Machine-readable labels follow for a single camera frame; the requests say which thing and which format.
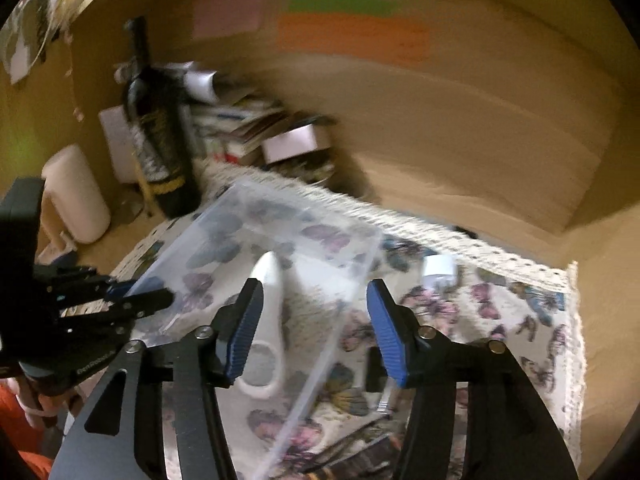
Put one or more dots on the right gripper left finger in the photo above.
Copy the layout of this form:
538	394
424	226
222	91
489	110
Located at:
235	326

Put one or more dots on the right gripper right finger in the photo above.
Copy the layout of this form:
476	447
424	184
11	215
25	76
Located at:
396	332

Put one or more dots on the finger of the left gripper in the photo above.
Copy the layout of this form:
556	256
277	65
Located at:
132	307
108	288

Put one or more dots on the black cylindrical object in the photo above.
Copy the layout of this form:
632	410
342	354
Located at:
375	376

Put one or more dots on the white handheld lint shaver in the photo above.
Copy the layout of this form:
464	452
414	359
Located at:
265	369

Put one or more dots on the white plug adapter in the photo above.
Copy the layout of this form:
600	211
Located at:
439	271

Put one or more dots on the clear plastic storage bin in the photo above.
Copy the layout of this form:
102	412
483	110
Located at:
325	257

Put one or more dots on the brown black small object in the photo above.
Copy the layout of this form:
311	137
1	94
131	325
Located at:
374	461

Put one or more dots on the person's left hand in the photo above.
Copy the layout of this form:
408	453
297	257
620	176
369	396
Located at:
41	411

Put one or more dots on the butterfly print lace cloth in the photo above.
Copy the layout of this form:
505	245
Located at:
501	352

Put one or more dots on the dark wine bottle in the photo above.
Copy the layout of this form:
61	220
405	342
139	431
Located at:
151	102

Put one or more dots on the white handwritten note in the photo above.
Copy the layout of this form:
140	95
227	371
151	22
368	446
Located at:
116	131

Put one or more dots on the white card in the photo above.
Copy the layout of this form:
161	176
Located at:
299	141

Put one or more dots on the stack of books and papers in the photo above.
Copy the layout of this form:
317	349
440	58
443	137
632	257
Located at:
225	118

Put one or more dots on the orange sticky note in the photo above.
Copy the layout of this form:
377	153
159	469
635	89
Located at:
393	41

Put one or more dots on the pink sticky note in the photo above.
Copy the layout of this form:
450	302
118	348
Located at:
225	18

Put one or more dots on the green sticky note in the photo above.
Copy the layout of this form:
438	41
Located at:
366	7

